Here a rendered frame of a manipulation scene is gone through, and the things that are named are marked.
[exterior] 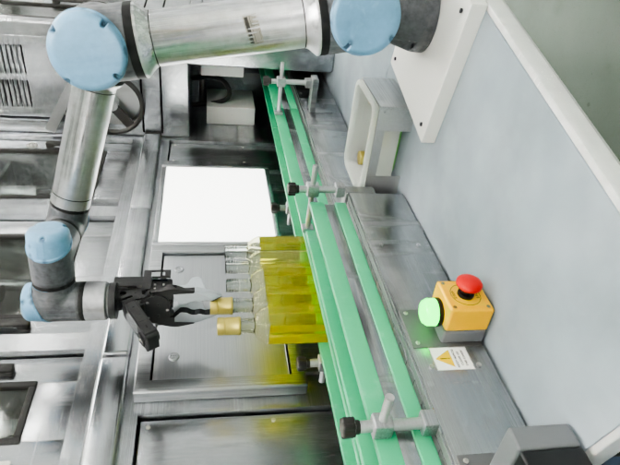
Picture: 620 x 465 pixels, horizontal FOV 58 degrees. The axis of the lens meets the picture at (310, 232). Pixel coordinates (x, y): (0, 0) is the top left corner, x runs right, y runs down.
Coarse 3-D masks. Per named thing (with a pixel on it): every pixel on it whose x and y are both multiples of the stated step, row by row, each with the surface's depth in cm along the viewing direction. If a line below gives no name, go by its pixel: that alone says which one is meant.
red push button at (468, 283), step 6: (462, 276) 85; (468, 276) 85; (474, 276) 86; (456, 282) 85; (462, 282) 84; (468, 282) 84; (474, 282) 84; (480, 282) 85; (462, 288) 84; (468, 288) 84; (474, 288) 84; (480, 288) 84; (468, 294) 85
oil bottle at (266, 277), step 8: (256, 272) 116; (264, 272) 116; (272, 272) 116; (280, 272) 117; (288, 272) 117; (296, 272) 117; (304, 272) 118; (256, 280) 114; (264, 280) 114; (272, 280) 114; (280, 280) 115; (288, 280) 115; (296, 280) 115; (304, 280) 115; (312, 280) 116; (256, 288) 114
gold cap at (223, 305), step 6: (216, 300) 110; (222, 300) 110; (228, 300) 110; (210, 306) 109; (216, 306) 109; (222, 306) 109; (228, 306) 110; (210, 312) 109; (216, 312) 110; (222, 312) 110; (228, 312) 110
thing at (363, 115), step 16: (368, 96) 120; (352, 112) 134; (368, 112) 134; (352, 128) 136; (368, 128) 136; (352, 144) 139; (368, 144) 121; (352, 160) 140; (368, 160) 124; (352, 176) 134
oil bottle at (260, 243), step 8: (256, 240) 126; (264, 240) 126; (272, 240) 126; (280, 240) 126; (288, 240) 127; (296, 240) 127; (248, 248) 124; (256, 248) 123; (264, 248) 123; (272, 248) 124; (280, 248) 124; (288, 248) 124; (296, 248) 125; (304, 248) 125; (248, 256) 124
